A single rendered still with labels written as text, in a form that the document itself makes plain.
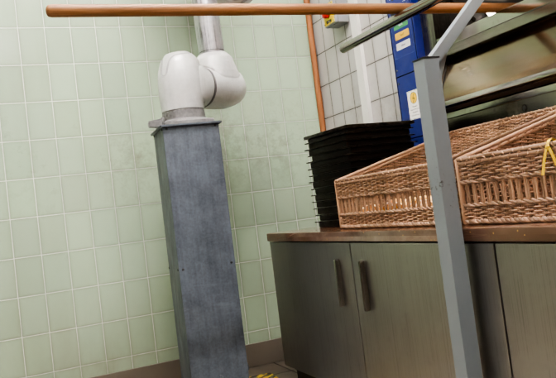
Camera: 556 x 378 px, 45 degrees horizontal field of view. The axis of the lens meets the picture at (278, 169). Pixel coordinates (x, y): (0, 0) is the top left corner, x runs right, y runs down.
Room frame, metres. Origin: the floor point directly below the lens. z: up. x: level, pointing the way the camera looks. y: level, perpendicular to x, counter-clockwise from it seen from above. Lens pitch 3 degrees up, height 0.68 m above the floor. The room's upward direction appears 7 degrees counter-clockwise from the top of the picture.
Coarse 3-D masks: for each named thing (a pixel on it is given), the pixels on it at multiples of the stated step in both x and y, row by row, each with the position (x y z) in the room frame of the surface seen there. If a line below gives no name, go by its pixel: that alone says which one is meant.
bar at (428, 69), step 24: (432, 0) 1.73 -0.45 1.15; (480, 0) 1.50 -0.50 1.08; (384, 24) 1.94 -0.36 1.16; (456, 24) 1.47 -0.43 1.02; (432, 72) 1.43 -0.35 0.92; (432, 96) 1.42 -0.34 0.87; (432, 120) 1.42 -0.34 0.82; (432, 144) 1.43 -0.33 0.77; (432, 168) 1.44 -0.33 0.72; (432, 192) 1.45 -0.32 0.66; (456, 192) 1.44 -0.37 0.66; (456, 216) 1.43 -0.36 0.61; (456, 240) 1.43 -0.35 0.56; (456, 264) 1.43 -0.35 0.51; (456, 288) 1.42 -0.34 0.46; (456, 312) 1.43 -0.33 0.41; (456, 336) 1.44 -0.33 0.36; (456, 360) 1.45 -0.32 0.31; (480, 360) 1.44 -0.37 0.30
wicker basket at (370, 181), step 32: (480, 128) 2.13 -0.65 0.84; (512, 128) 1.99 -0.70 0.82; (384, 160) 2.15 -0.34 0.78; (416, 160) 2.20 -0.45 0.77; (352, 192) 1.99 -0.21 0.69; (384, 192) 1.83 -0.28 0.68; (416, 192) 1.69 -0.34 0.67; (352, 224) 2.02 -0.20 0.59; (384, 224) 1.85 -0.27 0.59; (416, 224) 1.70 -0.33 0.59
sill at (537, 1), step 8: (528, 0) 1.92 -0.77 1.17; (536, 0) 1.89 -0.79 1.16; (544, 0) 1.86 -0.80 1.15; (552, 0) 1.84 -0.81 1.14; (512, 8) 1.98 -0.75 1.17; (520, 8) 1.95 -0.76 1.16; (528, 8) 1.92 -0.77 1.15; (536, 8) 1.90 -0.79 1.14; (488, 16) 2.07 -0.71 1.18; (496, 16) 2.04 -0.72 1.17; (504, 16) 2.01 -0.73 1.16; (512, 16) 1.98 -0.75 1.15; (472, 24) 2.14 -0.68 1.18; (480, 24) 2.11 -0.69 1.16; (488, 24) 2.08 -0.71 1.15; (496, 24) 2.04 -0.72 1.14; (464, 32) 2.18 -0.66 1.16; (472, 32) 2.15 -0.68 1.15; (480, 32) 2.12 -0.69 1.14; (456, 40) 2.22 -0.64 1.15
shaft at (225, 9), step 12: (48, 12) 1.52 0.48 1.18; (60, 12) 1.53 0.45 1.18; (72, 12) 1.54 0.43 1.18; (84, 12) 1.55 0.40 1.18; (96, 12) 1.56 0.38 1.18; (108, 12) 1.57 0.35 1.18; (120, 12) 1.58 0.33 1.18; (132, 12) 1.60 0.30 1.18; (144, 12) 1.61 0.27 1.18; (156, 12) 1.62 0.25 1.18; (168, 12) 1.63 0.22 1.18; (180, 12) 1.64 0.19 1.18; (192, 12) 1.65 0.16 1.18; (204, 12) 1.67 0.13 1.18; (216, 12) 1.68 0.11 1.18; (228, 12) 1.69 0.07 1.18; (240, 12) 1.71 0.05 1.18; (252, 12) 1.72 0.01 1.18; (264, 12) 1.73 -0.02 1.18; (276, 12) 1.75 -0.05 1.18; (288, 12) 1.76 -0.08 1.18; (300, 12) 1.77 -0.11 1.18; (312, 12) 1.79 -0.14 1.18; (324, 12) 1.80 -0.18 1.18; (336, 12) 1.82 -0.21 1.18; (348, 12) 1.83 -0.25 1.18; (360, 12) 1.85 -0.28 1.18; (372, 12) 1.87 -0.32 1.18; (384, 12) 1.88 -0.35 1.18; (396, 12) 1.90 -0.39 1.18; (432, 12) 1.95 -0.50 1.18; (444, 12) 1.97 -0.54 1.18; (456, 12) 1.98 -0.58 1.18; (480, 12) 2.02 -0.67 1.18; (492, 12) 2.04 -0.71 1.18
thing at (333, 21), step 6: (336, 0) 2.80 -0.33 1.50; (342, 0) 2.82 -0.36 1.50; (330, 18) 2.83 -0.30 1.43; (336, 18) 2.80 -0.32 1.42; (342, 18) 2.81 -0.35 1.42; (348, 18) 2.82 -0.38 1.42; (324, 24) 2.88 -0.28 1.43; (330, 24) 2.84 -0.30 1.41; (336, 24) 2.84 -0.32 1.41; (342, 24) 2.85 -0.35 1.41
